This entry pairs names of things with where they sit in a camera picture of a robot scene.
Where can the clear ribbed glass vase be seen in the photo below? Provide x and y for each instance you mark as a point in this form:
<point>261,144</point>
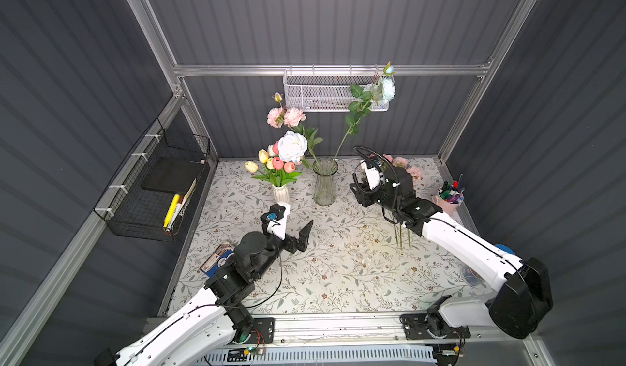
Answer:
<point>325,189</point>

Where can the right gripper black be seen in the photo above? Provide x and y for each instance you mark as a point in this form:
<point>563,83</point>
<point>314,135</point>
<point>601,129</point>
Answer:
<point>372,190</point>

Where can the white mesh wall basket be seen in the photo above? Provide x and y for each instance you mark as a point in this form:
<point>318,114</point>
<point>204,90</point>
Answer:
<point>333,89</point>

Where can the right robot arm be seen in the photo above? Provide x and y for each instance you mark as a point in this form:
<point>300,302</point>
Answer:
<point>520,294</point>

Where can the blue illustrated book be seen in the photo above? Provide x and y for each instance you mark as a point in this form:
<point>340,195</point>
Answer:
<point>217,259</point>

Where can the pink pen bucket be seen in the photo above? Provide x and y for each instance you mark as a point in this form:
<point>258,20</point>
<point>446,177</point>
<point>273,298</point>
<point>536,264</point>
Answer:
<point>450,196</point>

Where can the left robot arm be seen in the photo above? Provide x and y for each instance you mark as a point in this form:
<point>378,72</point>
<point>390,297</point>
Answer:
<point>216,316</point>

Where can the black wire wall basket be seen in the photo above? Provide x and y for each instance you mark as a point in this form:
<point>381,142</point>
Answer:
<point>150,196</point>

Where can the black notebook in basket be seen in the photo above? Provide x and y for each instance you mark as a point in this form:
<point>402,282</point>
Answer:
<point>172,175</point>

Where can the pink peony stem with bud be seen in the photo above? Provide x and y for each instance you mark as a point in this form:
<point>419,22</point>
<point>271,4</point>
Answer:
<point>293,119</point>

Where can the large pink rose stem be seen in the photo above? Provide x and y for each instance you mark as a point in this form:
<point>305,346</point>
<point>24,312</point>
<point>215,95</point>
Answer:
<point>400,162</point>

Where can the pale pink rose stem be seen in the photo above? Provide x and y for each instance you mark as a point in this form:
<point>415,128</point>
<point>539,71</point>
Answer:
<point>415,172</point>

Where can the light blue rose stem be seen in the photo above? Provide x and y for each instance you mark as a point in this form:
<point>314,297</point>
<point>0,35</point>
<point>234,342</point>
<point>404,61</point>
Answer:
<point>367,102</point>

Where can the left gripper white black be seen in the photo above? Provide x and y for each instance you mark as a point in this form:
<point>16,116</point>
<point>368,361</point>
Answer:
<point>292,241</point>

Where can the yellow marker in basket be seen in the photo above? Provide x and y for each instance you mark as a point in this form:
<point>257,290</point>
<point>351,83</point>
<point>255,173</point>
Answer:
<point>171,211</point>

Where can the white rose stem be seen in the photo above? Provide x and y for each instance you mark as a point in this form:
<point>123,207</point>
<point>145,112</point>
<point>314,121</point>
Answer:
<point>292,147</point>

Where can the white ribbed ceramic vase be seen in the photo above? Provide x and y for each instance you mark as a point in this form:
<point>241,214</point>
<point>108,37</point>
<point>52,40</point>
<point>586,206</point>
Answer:
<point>281,194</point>

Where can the clear jar blue lid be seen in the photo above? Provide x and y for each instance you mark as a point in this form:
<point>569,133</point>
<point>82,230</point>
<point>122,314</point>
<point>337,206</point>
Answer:
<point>472,278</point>

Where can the pink carnation stem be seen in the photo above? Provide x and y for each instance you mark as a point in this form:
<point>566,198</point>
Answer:
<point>402,235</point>

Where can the tulip bouquet pink and yellow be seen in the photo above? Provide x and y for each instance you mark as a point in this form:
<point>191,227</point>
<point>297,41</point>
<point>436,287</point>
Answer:
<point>272,169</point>

